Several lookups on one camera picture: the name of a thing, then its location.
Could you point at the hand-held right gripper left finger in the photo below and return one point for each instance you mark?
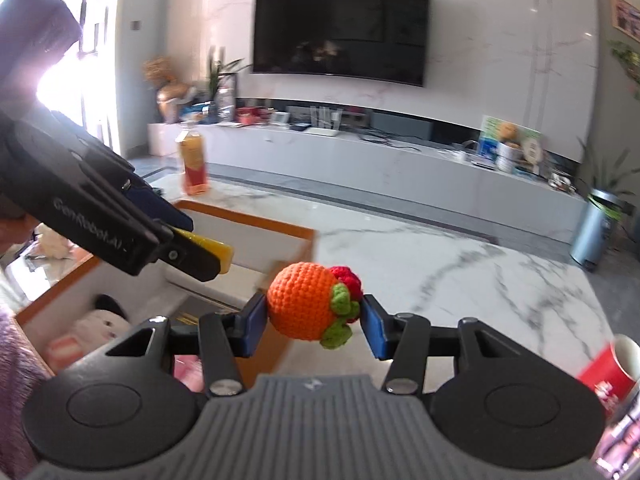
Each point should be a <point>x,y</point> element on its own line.
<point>256,325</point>

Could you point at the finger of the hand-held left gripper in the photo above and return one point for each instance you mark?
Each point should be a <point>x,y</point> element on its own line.
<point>197,260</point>
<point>160,207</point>

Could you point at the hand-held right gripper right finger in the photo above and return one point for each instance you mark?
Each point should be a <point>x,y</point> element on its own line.
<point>374,327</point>

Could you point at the yellow tape measure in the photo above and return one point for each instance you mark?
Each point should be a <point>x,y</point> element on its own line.
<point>215,255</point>

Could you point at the orange crochet fruit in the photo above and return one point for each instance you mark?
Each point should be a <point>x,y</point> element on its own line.
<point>300,305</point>

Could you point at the orange cardboard box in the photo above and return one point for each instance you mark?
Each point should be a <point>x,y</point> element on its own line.
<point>280,245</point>

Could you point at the white pink plush doll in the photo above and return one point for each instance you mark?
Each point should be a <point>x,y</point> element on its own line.
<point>100,327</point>

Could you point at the person's left hand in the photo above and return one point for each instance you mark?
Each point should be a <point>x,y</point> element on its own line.
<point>15,237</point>

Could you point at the cream plush bunny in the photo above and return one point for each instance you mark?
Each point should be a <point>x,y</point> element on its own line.
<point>52,242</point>

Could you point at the yellow red drink bottle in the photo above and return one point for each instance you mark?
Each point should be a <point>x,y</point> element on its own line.
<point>194,165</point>

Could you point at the snack bags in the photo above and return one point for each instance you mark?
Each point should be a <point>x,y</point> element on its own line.
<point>197,112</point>

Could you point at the gold gourd vase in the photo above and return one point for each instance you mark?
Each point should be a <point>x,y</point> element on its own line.
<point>172,102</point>

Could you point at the red gift boxes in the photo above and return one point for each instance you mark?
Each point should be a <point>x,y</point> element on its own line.
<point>252,116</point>

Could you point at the dried flower bunch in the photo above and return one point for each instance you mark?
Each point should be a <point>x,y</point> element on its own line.
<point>157,70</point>

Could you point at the leafy plant in blue vase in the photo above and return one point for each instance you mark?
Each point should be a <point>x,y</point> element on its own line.
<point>222,85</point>

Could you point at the small white desk clock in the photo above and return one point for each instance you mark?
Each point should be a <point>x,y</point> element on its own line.
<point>280,117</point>

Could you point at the white router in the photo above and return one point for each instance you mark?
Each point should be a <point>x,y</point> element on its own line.
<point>326,127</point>

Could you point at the purple fluffy cloth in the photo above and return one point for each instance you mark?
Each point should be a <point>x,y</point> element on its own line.
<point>20,395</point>

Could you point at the white flower pot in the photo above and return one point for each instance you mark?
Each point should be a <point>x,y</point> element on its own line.
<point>507,157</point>

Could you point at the green white display card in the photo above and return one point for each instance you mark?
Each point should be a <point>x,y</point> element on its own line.
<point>492,132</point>

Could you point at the brown teddy bear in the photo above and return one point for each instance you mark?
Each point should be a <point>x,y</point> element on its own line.
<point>511,134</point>

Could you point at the round paper fan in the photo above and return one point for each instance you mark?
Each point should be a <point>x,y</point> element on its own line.
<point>532,151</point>

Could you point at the black white toy car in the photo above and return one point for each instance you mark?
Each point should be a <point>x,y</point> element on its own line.
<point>562,182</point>

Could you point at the red paper cup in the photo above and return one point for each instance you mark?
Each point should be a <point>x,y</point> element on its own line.
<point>607,375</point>

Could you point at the grey metal trash bin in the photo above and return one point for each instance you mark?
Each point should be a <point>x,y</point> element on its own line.
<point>592,230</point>

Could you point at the black curved television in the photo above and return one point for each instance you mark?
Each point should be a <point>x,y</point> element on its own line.
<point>340,30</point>

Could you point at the smartphone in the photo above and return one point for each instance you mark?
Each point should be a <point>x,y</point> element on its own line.
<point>622,440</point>

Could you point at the long-leaf potted plant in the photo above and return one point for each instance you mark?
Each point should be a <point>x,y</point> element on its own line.
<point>607,170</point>

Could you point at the hanging flowering plant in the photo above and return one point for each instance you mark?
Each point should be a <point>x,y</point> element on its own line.
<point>627,67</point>

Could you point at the framed wall picture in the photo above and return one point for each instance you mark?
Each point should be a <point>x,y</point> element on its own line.
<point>627,15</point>

